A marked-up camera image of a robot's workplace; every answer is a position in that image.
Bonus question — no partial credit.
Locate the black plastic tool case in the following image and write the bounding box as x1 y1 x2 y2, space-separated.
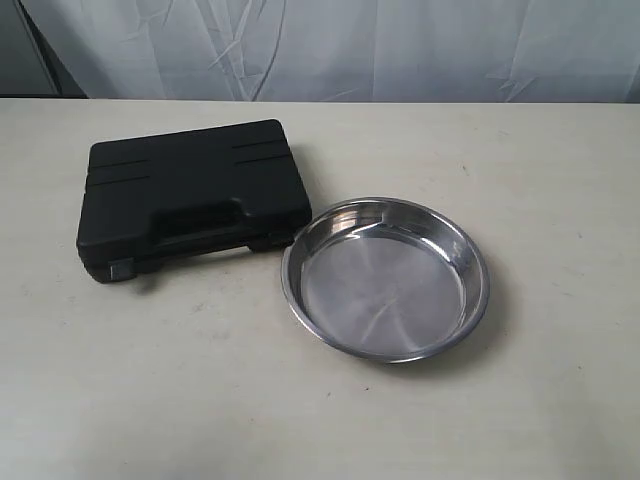
76 119 312 283

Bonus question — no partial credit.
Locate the round stainless steel tray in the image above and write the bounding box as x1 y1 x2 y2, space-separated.
281 197 491 364

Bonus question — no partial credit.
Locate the white backdrop curtain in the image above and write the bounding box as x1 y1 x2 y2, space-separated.
25 1 639 103

